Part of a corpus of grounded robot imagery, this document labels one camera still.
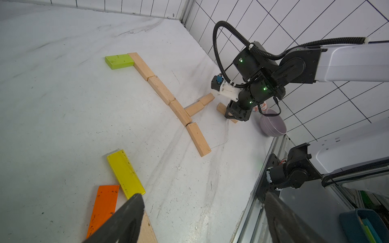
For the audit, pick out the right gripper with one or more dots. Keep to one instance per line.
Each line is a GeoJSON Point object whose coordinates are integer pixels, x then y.
{"type": "Point", "coordinates": [242, 100]}

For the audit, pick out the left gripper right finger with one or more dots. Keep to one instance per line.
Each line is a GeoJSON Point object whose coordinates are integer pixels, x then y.
{"type": "Point", "coordinates": [285, 226]}

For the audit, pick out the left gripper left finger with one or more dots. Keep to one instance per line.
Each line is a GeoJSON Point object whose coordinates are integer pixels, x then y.
{"type": "Point", "coordinates": [124, 226]}

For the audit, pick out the natural block diagonal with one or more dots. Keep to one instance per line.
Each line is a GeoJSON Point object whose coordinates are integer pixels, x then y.
{"type": "Point", "coordinates": [198, 139]}
{"type": "Point", "coordinates": [141, 66]}
{"type": "Point", "coordinates": [223, 109]}

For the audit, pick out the natural block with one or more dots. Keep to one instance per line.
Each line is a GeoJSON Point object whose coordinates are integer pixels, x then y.
{"type": "Point", "coordinates": [180, 112]}
{"type": "Point", "coordinates": [146, 234]}
{"type": "Point", "coordinates": [163, 92]}
{"type": "Point", "coordinates": [194, 108]}
{"type": "Point", "coordinates": [205, 100]}

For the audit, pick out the lime green block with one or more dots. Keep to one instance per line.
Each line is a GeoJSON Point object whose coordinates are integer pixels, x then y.
{"type": "Point", "coordinates": [119, 61]}

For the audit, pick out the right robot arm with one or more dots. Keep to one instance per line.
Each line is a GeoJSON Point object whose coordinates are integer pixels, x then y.
{"type": "Point", "coordinates": [355, 155]}

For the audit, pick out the patterned red blue plate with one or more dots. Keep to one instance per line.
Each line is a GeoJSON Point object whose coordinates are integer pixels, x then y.
{"type": "Point", "coordinates": [262, 107]}

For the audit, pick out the natural block beside orange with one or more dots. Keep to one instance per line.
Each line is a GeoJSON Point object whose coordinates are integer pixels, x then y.
{"type": "Point", "coordinates": [146, 234]}

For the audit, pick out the orange block upper diagonal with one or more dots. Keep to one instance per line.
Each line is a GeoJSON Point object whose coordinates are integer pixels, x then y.
{"type": "Point", "coordinates": [104, 207]}

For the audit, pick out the lilac bowl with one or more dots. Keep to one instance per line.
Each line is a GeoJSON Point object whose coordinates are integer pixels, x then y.
{"type": "Point", "coordinates": [272, 126]}

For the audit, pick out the yellow-green block upper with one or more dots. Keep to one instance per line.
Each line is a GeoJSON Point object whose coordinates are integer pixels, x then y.
{"type": "Point", "coordinates": [125, 174]}

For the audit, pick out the teal storage bin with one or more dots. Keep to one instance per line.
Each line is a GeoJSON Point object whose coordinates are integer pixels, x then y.
{"type": "Point", "coordinates": [364, 226]}

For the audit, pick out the aluminium mounting rail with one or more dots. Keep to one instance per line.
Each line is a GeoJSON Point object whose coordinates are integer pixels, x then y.
{"type": "Point", "coordinates": [252, 226]}

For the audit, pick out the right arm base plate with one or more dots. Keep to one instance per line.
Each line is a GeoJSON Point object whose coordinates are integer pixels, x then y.
{"type": "Point", "coordinates": [265, 184]}

